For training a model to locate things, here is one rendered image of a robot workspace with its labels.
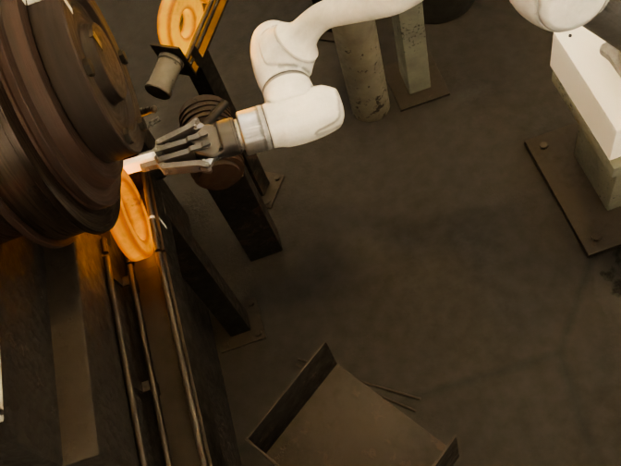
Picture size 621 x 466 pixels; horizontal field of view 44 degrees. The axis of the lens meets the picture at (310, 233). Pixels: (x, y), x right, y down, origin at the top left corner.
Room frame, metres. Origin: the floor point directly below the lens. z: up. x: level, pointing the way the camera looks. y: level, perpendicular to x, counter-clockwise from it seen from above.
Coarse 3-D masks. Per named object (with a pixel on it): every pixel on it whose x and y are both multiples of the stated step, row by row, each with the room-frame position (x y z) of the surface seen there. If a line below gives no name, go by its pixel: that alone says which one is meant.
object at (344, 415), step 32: (320, 352) 0.49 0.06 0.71; (320, 384) 0.47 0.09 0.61; (352, 384) 0.45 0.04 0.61; (288, 416) 0.43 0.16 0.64; (320, 416) 0.42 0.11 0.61; (352, 416) 0.40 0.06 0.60; (384, 416) 0.38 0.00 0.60; (256, 448) 0.38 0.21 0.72; (288, 448) 0.39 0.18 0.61; (320, 448) 0.37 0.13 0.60; (352, 448) 0.35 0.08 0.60; (384, 448) 0.33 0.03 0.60; (416, 448) 0.31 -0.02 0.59; (448, 448) 0.26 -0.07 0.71
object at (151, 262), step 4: (140, 192) 0.99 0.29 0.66; (140, 196) 0.98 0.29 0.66; (144, 196) 0.97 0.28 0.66; (144, 200) 0.97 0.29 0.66; (144, 204) 0.96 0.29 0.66; (148, 216) 0.92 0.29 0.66; (152, 256) 0.83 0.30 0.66; (140, 260) 0.83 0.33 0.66; (144, 260) 0.83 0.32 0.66; (148, 260) 0.83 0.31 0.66; (152, 260) 0.82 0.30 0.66; (156, 260) 0.82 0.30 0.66; (136, 264) 0.83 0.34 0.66; (140, 264) 0.82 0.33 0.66; (144, 264) 0.82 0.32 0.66; (148, 264) 0.82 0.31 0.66; (152, 264) 0.81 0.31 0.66; (156, 264) 0.81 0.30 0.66; (136, 268) 0.82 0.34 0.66; (140, 268) 0.82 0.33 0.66; (144, 268) 0.81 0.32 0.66; (148, 268) 0.81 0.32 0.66; (136, 272) 0.81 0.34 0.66
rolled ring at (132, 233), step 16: (128, 176) 0.97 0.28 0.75; (128, 192) 0.94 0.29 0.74; (128, 208) 0.92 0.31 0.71; (144, 208) 0.93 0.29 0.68; (128, 224) 0.82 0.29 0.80; (144, 224) 0.89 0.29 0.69; (128, 240) 0.80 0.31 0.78; (144, 240) 0.83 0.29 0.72; (128, 256) 0.79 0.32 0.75; (144, 256) 0.79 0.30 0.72
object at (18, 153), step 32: (0, 96) 0.72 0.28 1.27; (0, 128) 0.70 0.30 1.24; (0, 160) 0.68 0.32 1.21; (32, 160) 0.67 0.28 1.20; (0, 192) 0.67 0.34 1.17; (32, 192) 0.66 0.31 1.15; (64, 192) 0.67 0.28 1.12; (32, 224) 0.66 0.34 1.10; (64, 224) 0.66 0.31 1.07; (96, 224) 0.68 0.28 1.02
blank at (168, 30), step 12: (168, 0) 1.35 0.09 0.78; (180, 0) 1.35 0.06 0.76; (192, 0) 1.38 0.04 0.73; (168, 12) 1.32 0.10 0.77; (180, 12) 1.34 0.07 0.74; (192, 12) 1.37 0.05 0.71; (168, 24) 1.31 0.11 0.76; (192, 24) 1.36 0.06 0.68; (168, 36) 1.29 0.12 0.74; (180, 36) 1.31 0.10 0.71; (192, 36) 1.34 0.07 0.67; (180, 48) 1.30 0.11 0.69
